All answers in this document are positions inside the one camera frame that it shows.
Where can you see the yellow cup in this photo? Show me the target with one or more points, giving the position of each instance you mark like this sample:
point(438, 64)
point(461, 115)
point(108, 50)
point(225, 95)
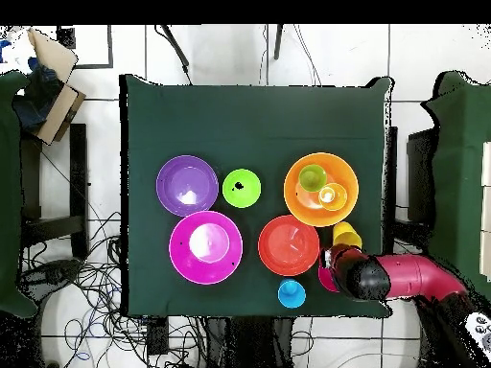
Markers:
point(347, 235)

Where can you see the orange cup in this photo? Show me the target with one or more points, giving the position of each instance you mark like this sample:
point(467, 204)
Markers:
point(337, 199)

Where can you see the green cup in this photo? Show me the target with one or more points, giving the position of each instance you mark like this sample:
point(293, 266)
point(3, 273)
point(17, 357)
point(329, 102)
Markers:
point(312, 178)

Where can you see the large orange bowl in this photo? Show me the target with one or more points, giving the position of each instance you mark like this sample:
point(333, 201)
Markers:
point(345, 168)

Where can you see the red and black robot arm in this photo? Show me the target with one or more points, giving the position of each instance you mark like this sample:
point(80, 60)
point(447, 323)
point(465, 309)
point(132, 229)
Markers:
point(418, 276)

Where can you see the white box stack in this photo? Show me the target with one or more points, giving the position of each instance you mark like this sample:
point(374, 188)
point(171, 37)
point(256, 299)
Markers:
point(487, 211)

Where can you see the small crimson bowl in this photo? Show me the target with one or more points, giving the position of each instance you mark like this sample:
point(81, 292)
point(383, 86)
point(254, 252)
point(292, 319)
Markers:
point(326, 280)

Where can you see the wide red bowl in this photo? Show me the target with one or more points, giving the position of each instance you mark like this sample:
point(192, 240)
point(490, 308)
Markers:
point(284, 249)

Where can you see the blue cup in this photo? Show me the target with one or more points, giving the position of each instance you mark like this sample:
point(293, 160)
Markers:
point(291, 295)

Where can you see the small green bowl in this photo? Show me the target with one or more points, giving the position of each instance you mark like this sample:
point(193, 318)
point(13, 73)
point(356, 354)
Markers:
point(245, 195)

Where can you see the large pink bowl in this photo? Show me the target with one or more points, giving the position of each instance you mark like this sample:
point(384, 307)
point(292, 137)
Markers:
point(191, 264)

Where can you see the wide purple bowl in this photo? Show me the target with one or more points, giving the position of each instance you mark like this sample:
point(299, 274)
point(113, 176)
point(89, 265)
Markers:
point(184, 180)

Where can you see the dark green table cloth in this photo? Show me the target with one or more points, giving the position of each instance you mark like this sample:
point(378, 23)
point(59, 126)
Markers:
point(230, 126)

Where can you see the black power adapter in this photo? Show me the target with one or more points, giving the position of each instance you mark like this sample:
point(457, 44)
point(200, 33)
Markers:
point(158, 337)

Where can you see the green cloth covered table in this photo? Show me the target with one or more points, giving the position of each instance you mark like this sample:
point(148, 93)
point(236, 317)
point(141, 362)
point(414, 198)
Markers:
point(464, 115)
point(7, 191)

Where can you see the black tripod leg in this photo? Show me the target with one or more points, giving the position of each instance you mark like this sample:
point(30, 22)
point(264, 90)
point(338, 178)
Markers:
point(177, 48)
point(278, 42)

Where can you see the cardboard box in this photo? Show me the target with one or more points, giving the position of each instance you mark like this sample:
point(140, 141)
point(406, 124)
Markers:
point(61, 111)

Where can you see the dark blue fabric bundle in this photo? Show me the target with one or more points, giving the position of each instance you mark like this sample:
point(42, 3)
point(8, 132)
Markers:
point(34, 99)

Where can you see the black stool frame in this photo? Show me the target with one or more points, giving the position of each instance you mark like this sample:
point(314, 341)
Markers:
point(420, 172)
point(78, 172)

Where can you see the black square frame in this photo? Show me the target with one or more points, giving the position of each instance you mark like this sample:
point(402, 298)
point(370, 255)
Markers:
point(110, 46)

